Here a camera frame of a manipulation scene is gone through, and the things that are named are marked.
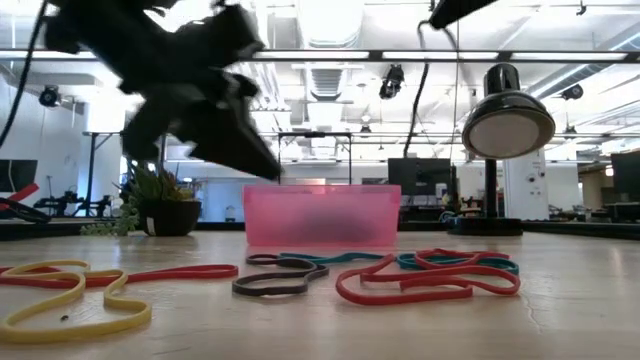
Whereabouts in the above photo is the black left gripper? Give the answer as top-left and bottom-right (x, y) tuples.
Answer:
(119, 47), (284, 181)

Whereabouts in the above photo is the orange-red rubber band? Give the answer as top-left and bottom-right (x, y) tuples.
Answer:
(0, 264), (240, 290)

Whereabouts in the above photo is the dark rubber band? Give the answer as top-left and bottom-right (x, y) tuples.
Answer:
(231, 253), (331, 298)

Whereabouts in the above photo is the yellow rubber band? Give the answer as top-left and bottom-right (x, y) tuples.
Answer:
(0, 259), (153, 345)

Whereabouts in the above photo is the pink translucent plastic bin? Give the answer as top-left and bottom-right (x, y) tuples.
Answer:
(242, 183), (403, 248)

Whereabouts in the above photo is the teal rubber band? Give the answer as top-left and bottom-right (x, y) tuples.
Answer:
(278, 251), (387, 266)
(397, 252), (520, 276)

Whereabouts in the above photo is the red rubber band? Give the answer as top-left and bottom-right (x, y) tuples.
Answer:
(334, 248), (522, 307)

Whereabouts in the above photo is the small potted green plant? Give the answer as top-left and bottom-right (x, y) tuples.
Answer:
(79, 159), (204, 238)

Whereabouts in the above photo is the black monitor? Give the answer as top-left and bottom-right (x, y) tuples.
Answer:
(387, 157), (454, 197)
(610, 151), (640, 202)
(0, 159), (39, 194)

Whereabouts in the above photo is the red bar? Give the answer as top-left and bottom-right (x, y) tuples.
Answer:
(0, 183), (40, 204)

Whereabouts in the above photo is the black desk lamp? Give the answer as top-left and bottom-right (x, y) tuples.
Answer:
(446, 63), (557, 237)

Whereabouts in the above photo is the white pillar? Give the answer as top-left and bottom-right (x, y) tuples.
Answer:
(502, 148), (550, 221)

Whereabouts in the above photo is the black metal stand frame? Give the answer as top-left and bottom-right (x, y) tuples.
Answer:
(82, 130), (169, 216)

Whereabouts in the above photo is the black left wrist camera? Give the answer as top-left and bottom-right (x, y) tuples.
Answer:
(192, 3), (266, 61)

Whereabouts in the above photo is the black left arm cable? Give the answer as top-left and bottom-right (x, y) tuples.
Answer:
(0, 0), (50, 149)

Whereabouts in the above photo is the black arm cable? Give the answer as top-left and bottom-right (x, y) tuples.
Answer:
(403, 19), (431, 157)
(0, 0), (50, 149)

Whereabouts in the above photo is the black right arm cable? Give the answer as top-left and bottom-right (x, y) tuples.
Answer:
(403, 19), (431, 157)

